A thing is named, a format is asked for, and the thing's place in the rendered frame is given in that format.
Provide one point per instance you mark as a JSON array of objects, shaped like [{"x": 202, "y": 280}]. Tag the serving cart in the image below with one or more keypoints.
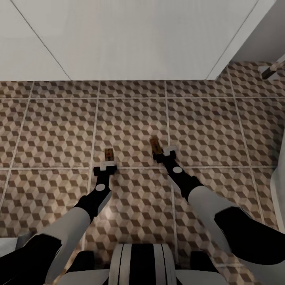
[{"x": 8, "y": 245}]

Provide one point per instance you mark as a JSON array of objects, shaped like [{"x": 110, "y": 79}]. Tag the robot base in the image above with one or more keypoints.
[{"x": 202, "y": 271}]

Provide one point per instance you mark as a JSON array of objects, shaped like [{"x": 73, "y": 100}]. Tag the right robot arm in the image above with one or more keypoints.
[{"x": 260, "y": 248}]

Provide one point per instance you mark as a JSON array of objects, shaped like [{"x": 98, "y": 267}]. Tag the mousetrap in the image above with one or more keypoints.
[
  {"x": 155, "y": 145},
  {"x": 109, "y": 154}
]

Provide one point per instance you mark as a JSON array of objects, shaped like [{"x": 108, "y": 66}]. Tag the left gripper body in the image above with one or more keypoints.
[{"x": 109, "y": 171}]

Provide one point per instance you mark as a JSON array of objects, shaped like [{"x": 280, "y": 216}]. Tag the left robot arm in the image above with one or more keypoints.
[{"x": 44, "y": 257}]

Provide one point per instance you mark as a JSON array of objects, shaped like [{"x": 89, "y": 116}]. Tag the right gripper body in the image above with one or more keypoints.
[{"x": 160, "y": 158}]

